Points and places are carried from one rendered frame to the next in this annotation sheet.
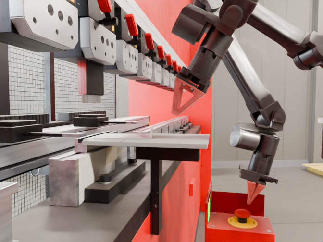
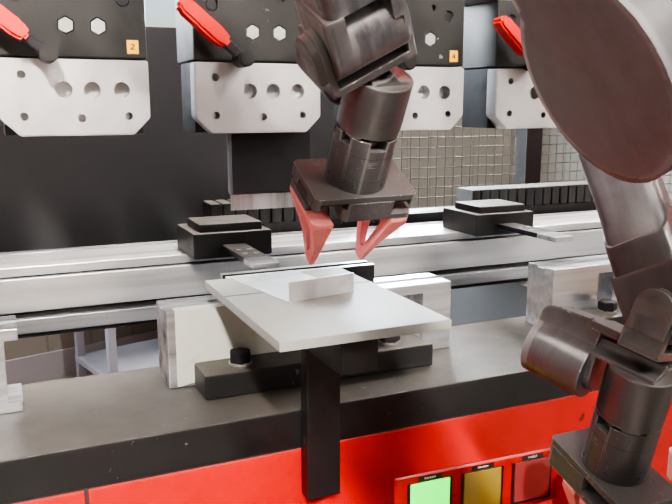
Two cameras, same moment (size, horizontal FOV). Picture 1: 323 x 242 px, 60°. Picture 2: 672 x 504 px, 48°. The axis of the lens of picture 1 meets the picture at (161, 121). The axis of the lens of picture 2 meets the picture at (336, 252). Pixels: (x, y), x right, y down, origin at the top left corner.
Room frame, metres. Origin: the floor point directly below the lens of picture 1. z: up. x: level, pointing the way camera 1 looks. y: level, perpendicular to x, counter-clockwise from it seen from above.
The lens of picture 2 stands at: (0.21, -0.65, 1.21)
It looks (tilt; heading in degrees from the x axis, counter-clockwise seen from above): 11 degrees down; 55
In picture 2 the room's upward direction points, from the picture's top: straight up
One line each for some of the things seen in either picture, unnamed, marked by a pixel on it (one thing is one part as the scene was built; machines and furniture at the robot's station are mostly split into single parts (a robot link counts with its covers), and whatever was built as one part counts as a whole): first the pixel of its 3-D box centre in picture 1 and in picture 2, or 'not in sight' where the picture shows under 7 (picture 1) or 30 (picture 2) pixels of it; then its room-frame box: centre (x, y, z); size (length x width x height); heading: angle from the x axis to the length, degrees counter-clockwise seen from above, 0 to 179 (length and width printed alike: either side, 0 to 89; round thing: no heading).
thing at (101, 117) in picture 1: (107, 120); (513, 221); (1.19, 0.23, 1.01); 0.26 x 0.12 x 0.05; 79
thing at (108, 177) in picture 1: (105, 178); (240, 356); (0.61, 0.12, 0.91); 0.03 x 0.03 x 0.02
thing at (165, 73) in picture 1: (158, 69); not in sight; (1.44, 0.02, 1.26); 0.15 x 0.09 x 0.17; 169
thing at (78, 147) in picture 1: (99, 139); (299, 279); (0.72, 0.16, 0.99); 0.20 x 0.03 x 0.03; 169
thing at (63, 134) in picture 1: (35, 130); (237, 242); (0.72, 0.32, 1.01); 0.26 x 0.12 x 0.05; 79
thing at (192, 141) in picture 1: (151, 139); (316, 302); (0.65, 0.02, 1.00); 0.26 x 0.18 x 0.01; 79
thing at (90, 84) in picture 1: (91, 83); (269, 170); (0.68, 0.17, 1.13); 0.10 x 0.02 x 0.10; 169
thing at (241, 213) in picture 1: (242, 217); not in sight; (0.69, -0.20, 0.79); 0.04 x 0.04 x 0.04
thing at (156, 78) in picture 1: (148, 63); not in sight; (1.24, 0.06, 1.26); 0.15 x 0.09 x 0.17; 169
